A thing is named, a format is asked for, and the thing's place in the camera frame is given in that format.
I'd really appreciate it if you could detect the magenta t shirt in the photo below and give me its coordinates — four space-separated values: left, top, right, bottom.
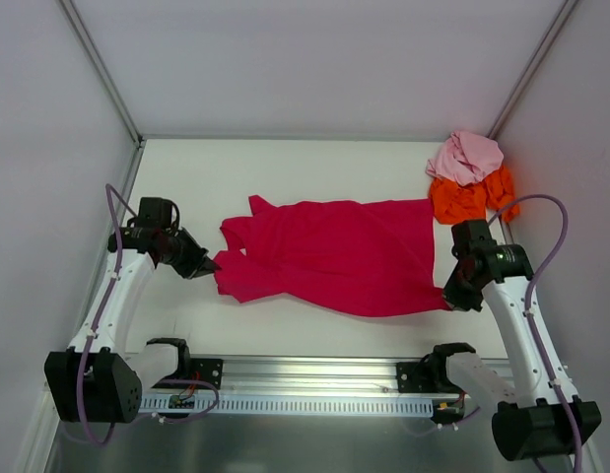
215 195 447 318

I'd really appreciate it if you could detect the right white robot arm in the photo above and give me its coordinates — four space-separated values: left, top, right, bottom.
426 220 601 469

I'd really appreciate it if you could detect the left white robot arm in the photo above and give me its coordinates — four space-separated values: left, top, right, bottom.
44 197 219 424

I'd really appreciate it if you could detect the orange t shirt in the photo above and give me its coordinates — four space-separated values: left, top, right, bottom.
429 166 515 225

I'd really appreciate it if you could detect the pink t shirt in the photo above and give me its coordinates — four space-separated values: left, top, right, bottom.
426 130 504 186

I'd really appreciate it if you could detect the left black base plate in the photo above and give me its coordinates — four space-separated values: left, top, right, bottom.
164 357 224 390

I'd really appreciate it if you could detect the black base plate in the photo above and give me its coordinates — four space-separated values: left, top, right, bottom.
395 362 463 394
164 357 224 390

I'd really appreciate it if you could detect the aluminium mounting rail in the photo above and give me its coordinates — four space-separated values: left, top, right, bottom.
136 355 577 399

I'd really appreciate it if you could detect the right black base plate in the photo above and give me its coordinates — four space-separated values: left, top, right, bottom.
395 362 463 394

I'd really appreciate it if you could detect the left aluminium frame post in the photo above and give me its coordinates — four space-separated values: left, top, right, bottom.
57 0 143 147

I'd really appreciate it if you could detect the aluminium frame post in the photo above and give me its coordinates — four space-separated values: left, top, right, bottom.
57 0 143 147
486 0 581 140

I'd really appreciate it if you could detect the white slotted cable duct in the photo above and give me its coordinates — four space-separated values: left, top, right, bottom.
139 391 434 418

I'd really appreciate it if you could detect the right aluminium frame post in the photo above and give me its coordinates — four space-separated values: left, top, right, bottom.
486 0 581 140

